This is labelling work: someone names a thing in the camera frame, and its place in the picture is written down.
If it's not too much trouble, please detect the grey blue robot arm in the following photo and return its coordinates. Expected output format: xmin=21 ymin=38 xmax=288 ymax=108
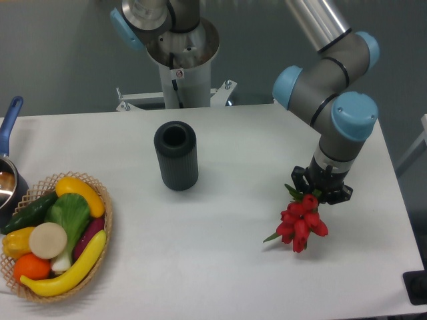
xmin=110 ymin=1 xmax=380 ymax=205

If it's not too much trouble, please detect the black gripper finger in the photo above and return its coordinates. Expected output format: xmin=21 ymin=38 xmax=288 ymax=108
xmin=320 ymin=185 xmax=353 ymax=205
xmin=291 ymin=166 xmax=315 ymax=194

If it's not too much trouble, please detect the purple eggplant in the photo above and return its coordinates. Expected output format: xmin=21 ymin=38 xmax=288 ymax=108
xmin=73 ymin=217 xmax=105 ymax=261

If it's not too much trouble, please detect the yellow bell pepper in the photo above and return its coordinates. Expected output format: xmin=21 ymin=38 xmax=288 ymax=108
xmin=2 ymin=227 xmax=35 ymax=260

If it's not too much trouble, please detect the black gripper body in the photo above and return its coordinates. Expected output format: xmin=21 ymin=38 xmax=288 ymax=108
xmin=308 ymin=155 xmax=352 ymax=195

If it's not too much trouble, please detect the dark grey ribbed vase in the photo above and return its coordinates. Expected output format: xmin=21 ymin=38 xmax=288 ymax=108
xmin=153 ymin=121 xmax=199 ymax=191

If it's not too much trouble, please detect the yellow banana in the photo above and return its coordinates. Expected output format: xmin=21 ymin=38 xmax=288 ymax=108
xmin=20 ymin=230 xmax=107 ymax=297

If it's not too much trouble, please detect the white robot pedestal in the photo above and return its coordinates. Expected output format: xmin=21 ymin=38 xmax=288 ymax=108
xmin=147 ymin=17 xmax=220 ymax=109

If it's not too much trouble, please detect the woven wicker basket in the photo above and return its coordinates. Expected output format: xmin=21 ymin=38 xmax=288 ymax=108
xmin=1 ymin=171 xmax=113 ymax=303

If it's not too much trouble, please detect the red tulip bouquet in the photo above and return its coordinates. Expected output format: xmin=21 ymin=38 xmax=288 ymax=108
xmin=263 ymin=184 xmax=329 ymax=253

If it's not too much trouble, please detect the blue handled saucepan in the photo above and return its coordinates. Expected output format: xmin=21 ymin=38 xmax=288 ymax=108
xmin=1 ymin=96 xmax=28 ymax=227

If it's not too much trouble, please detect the black cable on pedestal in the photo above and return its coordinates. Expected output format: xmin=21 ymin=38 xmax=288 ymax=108
xmin=168 ymin=52 xmax=184 ymax=109

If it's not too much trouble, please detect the beige round disc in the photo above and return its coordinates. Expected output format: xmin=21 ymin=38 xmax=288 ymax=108
xmin=29 ymin=222 xmax=67 ymax=259

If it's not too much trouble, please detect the white metal frame bracket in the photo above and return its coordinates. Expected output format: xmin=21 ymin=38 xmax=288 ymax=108
xmin=115 ymin=79 xmax=238 ymax=112

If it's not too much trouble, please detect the black device at table edge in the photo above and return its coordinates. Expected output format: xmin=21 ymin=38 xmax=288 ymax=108
xmin=402 ymin=270 xmax=426 ymax=305

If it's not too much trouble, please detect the orange fruit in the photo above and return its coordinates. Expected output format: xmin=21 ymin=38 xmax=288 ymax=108
xmin=13 ymin=253 xmax=51 ymax=283

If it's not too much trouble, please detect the green cucumber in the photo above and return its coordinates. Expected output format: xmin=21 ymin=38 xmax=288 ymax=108
xmin=1 ymin=192 xmax=58 ymax=235

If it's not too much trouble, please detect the green bok choy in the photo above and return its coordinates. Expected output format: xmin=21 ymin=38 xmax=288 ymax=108
xmin=44 ymin=193 xmax=90 ymax=275

